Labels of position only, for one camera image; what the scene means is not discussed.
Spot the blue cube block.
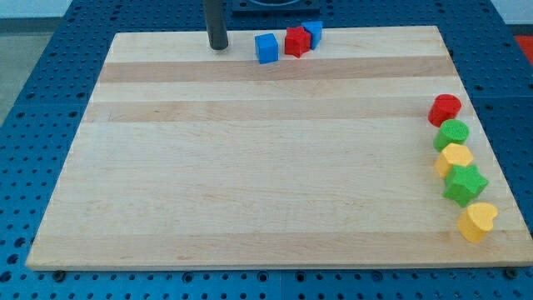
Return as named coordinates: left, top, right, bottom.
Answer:
left=254, top=33, right=279, bottom=64

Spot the red star block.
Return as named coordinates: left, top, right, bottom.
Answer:
left=284, top=26, right=311, bottom=58

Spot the yellow heart block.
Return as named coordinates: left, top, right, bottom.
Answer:
left=457, top=202, right=499, bottom=243

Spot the light wooden board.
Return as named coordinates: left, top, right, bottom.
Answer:
left=26, top=26, right=532, bottom=271

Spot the red cylinder block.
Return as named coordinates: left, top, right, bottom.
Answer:
left=427, top=93, right=462, bottom=128

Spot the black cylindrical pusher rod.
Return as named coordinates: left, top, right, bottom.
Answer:
left=202, top=0, right=229, bottom=51

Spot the blue triangle block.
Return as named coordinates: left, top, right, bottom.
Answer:
left=301, top=21, right=323, bottom=50

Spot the green star block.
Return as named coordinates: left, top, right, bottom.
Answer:
left=442, top=165, right=489, bottom=208

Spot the green cylinder block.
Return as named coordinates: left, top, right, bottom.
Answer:
left=433, top=119, right=470, bottom=152

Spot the yellow pentagon block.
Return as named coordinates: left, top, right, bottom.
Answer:
left=434, top=143, right=474, bottom=178

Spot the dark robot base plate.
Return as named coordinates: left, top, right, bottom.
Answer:
left=231, top=0, right=321, bottom=15

